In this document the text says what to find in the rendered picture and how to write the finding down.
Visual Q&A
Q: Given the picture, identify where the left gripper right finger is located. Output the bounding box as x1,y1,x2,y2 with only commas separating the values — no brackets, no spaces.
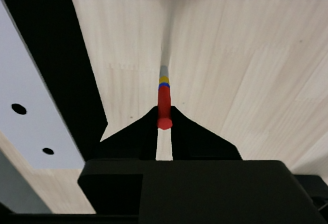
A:
171,106,243,160

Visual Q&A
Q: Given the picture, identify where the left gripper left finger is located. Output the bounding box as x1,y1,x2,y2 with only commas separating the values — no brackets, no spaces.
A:
86,106,158,162

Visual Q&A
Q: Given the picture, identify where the red pin with yellow and blue bands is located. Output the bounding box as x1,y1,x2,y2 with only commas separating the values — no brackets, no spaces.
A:
156,65,173,130

